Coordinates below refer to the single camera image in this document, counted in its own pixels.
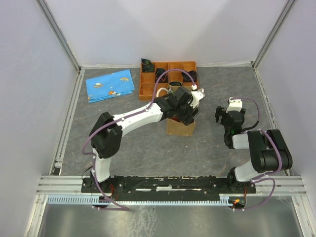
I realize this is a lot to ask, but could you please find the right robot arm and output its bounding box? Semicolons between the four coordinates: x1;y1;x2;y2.
215;106;293;193

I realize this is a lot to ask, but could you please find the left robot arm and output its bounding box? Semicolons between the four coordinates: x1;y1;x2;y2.
89;87;205;193

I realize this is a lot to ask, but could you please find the canvas burlap tote bag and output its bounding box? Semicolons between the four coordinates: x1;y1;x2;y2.
154;87;198;136

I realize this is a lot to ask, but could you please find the rolled tie blue yellow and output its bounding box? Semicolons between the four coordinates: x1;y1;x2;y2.
168;81;183;86

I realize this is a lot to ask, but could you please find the rolled tie black right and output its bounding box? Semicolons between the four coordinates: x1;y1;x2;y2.
181;70;198;82

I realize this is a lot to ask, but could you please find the rolled tie black orange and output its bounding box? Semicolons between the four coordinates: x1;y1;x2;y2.
155;68;168;83

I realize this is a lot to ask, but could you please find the orange wooden divider tray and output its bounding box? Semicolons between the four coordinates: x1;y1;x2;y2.
139;61;199;101

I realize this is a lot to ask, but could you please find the rolled tie dark green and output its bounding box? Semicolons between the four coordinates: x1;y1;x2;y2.
141;58;155;73

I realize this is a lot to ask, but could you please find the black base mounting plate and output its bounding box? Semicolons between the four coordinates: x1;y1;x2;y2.
80;175;257;202

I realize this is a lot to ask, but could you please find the blue printed cloth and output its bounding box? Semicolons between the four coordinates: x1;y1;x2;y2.
85;70;135;103

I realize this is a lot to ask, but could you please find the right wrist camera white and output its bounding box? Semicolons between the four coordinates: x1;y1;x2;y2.
226;97;242;113

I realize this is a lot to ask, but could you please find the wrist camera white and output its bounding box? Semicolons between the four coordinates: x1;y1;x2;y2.
226;97;242;113
190;88;205;108

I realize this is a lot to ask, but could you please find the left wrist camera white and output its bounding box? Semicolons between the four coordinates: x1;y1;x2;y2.
190;88;205;108

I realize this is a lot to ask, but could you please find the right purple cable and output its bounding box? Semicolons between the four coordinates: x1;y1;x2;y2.
232;97;284;212

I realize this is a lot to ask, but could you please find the light blue slotted cable duct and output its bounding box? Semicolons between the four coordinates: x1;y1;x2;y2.
46;194;234;205

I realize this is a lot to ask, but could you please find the aluminium frame rail front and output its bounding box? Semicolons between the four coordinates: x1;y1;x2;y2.
36;176;307;197

